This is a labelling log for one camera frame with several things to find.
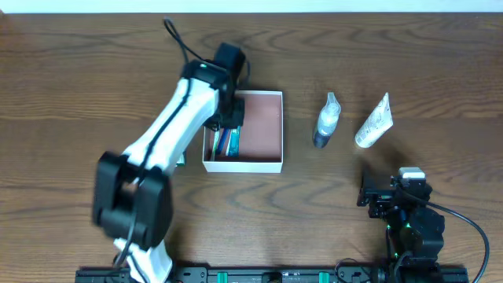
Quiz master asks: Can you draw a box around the blue disposable razor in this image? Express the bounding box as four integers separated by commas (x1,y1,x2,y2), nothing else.
215,128,229,155

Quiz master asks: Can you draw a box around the green and white toothbrush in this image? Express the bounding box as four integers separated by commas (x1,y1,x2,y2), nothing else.
210,130,220,161

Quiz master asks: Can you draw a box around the red and teal toothpaste tube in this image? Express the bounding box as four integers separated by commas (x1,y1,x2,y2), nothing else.
226,126,240,157

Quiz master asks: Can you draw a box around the white and green sachet packet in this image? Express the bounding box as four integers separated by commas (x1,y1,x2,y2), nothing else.
176,152,186,167

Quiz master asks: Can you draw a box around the white cosmetic tube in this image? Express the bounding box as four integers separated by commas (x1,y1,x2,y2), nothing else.
354,93,394,149

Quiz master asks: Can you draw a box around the clear spray bottle dark liquid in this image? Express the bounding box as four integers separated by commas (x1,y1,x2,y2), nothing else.
313,92,342,149

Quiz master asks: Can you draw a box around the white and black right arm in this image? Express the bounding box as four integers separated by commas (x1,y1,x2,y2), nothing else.
357,167,445,267

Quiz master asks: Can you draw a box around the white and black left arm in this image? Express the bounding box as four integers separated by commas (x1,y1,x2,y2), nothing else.
92,58,245,282

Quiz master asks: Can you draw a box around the white box with pink interior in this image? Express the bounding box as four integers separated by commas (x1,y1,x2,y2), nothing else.
202,90,284,174

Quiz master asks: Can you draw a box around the black mounting rail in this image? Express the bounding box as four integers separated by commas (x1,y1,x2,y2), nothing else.
74,265,469,283

